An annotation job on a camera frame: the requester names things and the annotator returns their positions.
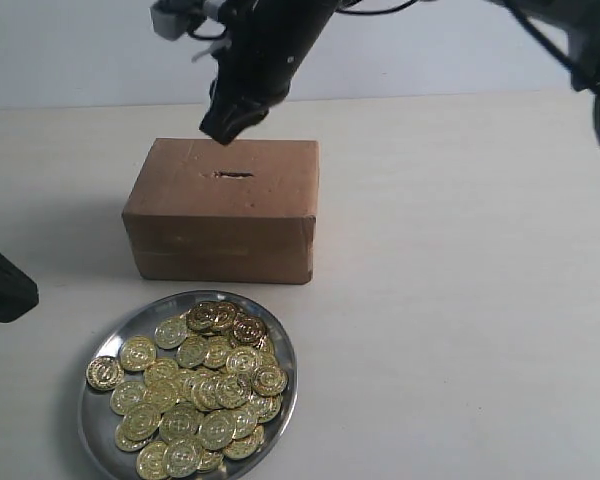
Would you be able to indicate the gold coin upper left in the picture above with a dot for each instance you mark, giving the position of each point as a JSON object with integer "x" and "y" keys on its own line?
{"x": 171, "y": 333}

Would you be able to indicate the gold coin on plate rim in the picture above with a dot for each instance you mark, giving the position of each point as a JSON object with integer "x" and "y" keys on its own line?
{"x": 104, "y": 373}

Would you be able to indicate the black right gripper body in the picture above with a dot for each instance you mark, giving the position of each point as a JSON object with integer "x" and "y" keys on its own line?
{"x": 266, "y": 47}

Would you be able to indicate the brown cardboard slot box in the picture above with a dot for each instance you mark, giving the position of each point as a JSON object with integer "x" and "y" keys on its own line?
{"x": 246, "y": 212}

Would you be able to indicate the gold coin centre pile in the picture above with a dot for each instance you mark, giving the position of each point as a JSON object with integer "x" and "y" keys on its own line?
{"x": 233, "y": 390}

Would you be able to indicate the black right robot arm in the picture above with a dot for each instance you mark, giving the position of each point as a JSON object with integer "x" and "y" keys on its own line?
{"x": 569, "y": 31}

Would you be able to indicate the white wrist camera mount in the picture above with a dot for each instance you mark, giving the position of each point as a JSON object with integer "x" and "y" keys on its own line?
{"x": 172, "y": 12}

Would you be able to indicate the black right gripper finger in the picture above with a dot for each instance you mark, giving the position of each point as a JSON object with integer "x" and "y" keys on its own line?
{"x": 244, "y": 116}
{"x": 226, "y": 119}

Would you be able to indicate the dark gold coin right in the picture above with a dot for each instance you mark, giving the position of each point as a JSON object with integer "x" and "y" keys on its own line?
{"x": 269, "y": 380}

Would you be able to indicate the dark gold coin top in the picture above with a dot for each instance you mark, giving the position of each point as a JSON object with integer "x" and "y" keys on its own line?
{"x": 201, "y": 317}

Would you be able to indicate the gold coin front bottom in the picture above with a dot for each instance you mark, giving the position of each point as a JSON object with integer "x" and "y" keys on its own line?
{"x": 182, "y": 457}

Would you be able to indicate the dark gold coin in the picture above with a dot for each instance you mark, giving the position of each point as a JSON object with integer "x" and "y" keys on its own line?
{"x": 269, "y": 380}
{"x": 201, "y": 317}

